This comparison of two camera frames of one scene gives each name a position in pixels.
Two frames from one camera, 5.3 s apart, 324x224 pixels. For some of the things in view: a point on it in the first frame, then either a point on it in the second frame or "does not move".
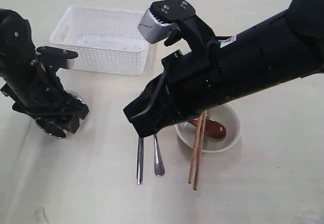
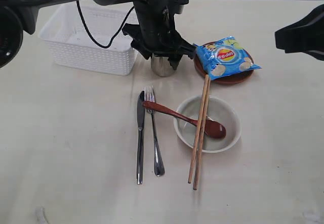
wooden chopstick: [195, 185] does not move
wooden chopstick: [195, 148] does not move
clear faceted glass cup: [52, 129] to [161, 66]
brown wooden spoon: [212, 128] does not move
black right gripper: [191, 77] to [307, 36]
